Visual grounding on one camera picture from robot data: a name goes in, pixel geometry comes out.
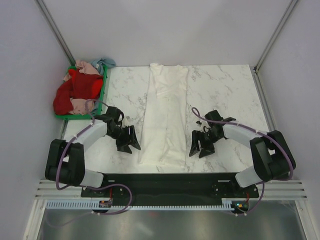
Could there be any aluminium frame post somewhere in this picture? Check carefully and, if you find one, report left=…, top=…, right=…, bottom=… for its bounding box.
left=253, top=0, right=300, bottom=74
left=34, top=0, right=76, bottom=65

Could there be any left aluminium frame post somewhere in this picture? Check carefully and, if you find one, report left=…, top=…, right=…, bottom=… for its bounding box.
left=34, top=0, right=76, bottom=65

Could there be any red t shirt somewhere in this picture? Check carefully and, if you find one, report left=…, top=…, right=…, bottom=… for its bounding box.
left=53, top=80, right=104, bottom=116

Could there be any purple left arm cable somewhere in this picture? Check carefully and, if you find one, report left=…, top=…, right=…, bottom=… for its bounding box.
left=46, top=99, right=133, bottom=230

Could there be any aluminium front frame rail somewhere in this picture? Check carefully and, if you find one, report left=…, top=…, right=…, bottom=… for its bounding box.
left=35, top=180, right=307, bottom=201

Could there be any white slotted cable duct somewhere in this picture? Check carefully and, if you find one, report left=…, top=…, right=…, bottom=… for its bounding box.
left=45, top=199, right=236, bottom=211

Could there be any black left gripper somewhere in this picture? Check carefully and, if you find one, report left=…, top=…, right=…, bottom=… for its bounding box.
left=107, top=125, right=141, bottom=154

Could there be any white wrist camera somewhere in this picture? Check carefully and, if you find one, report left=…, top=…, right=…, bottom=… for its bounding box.
left=196, top=120, right=209, bottom=133
left=121, top=116, right=131, bottom=128

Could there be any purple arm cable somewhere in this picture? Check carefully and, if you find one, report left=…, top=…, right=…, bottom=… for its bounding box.
left=46, top=99, right=133, bottom=230
left=191, top=107, right=295, bottom=217

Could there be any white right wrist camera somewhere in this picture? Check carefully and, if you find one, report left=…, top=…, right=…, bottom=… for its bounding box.
left=196, top=120, right=209, bottom=133

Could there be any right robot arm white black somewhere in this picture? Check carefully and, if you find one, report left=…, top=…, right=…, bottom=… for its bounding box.
left=189, top=107, right=296, bottom=197

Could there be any white t shirt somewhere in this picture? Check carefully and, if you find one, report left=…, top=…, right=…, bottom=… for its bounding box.
left=139, top=63, right=189, bottom=167

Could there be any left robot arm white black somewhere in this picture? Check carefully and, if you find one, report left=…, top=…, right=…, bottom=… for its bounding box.
left=45, top=106, right=141, bottom=197

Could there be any right aluminium frame post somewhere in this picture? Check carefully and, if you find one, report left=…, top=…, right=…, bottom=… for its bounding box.
left=253, top=0, right=300, bottom=74

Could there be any right aluminium table rail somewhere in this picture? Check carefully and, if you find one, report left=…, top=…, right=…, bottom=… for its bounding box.
left=250, top=66, right=277, bottom=131

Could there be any pink t shirt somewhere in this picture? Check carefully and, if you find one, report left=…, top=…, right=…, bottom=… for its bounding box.
left=63, top=60, right=103, bottom=83

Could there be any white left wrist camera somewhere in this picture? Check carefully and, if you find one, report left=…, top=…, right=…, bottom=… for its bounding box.
left=121, top=116, right=131, bottom=128

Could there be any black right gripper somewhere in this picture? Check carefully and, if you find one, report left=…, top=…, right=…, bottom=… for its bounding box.
left=188, top=129, right=222, bottom=158

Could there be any green plastic basket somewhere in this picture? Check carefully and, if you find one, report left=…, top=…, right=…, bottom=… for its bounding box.
left=53, top=65, right=110, bottom=121

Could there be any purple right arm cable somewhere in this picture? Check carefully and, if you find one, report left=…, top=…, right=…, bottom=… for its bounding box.
left=191, top=107, right=295, bottom=217

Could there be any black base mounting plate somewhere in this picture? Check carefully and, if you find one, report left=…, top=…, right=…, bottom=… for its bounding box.
left=81, top=173, right=259, bottom=206

